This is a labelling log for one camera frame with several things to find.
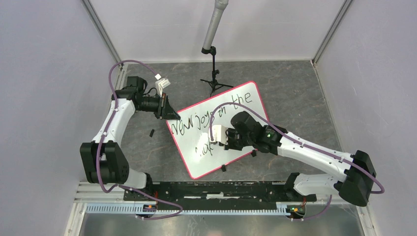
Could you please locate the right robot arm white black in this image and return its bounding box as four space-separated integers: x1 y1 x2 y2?
210 111 376 207

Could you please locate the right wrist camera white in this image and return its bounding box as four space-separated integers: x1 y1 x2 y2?
209 125 228 145

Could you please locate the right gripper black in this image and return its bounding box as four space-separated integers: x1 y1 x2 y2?
219 127 254 150

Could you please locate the slotted aluminium rail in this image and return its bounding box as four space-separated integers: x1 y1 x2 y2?
85 203 294 216

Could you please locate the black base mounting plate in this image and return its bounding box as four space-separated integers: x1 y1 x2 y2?
144 181 317 210

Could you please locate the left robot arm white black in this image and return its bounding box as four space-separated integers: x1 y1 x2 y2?
80 74 180 201

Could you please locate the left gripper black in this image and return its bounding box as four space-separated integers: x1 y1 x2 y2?
137 92 180 120

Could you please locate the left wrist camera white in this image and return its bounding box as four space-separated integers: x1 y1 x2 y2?
154 74 171 96

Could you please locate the silver microphone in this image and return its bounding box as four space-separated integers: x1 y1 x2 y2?
202 0 229 54

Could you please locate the whiteboard with pink frame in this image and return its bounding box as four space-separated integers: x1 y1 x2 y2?
167 81 268 179

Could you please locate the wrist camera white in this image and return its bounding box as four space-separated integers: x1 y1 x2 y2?
154 74 171 96
209 125 228 145

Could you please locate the black microphone tripod stand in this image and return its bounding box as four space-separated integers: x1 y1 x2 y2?
200 46 234 97

